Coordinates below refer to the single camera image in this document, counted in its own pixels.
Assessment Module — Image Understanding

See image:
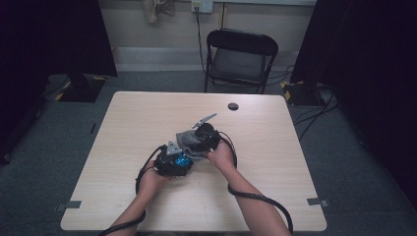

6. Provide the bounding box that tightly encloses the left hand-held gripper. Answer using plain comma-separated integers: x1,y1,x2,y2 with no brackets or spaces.
153,141,194,178

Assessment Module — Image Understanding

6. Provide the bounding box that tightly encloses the black floor cable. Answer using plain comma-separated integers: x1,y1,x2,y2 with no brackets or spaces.
293,88,340,142

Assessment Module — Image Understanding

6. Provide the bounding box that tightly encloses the person's right hand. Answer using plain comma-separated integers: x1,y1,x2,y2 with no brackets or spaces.
206,141,237,171

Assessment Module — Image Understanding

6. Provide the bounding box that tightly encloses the right hand-held gripper cable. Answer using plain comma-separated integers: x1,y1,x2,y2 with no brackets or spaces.
217,131,294,236

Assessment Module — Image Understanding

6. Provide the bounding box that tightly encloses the white wall socket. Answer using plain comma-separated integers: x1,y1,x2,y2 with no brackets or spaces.
191,0,214,14

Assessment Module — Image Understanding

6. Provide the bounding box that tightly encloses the black wall socket cable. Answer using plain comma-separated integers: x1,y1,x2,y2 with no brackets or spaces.
195,8,208,75

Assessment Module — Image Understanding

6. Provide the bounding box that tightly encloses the beige hanging bag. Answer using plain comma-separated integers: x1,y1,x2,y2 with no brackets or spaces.
141,0,176,24

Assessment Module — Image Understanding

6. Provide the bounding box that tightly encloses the grey cloth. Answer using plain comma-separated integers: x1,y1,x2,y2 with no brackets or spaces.
175,129,212,162

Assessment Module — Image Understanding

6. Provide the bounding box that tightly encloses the hand-held gripper cable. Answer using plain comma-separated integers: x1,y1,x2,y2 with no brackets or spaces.
97,145,165,236
217,131,294,236

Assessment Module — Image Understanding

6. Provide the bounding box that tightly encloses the black folding chair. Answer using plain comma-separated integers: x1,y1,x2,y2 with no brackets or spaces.
204,28,279,95

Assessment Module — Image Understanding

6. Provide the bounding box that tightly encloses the black curtain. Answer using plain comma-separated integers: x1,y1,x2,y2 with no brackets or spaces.
289,0,417,210
0,0,118,165

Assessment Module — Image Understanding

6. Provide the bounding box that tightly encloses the left hand-held gripper cable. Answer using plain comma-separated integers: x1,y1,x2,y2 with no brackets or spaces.
97,145,165,236

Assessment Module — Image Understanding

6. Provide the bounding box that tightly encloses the grey tape strip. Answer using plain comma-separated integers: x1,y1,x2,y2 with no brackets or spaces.
307,197,329,208
56,200,83,211

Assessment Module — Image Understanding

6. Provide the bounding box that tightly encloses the blue toy car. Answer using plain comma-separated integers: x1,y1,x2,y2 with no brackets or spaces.
174,152,194,167

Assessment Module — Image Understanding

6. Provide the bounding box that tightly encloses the person's left hand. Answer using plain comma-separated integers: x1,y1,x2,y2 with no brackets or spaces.
139,163,171,198

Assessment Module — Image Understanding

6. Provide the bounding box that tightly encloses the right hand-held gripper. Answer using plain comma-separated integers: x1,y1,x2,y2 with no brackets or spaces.
191,112,222,153

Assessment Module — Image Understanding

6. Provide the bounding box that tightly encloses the black stand base yellow tape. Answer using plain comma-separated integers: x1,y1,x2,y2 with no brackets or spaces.
279,80,326,106

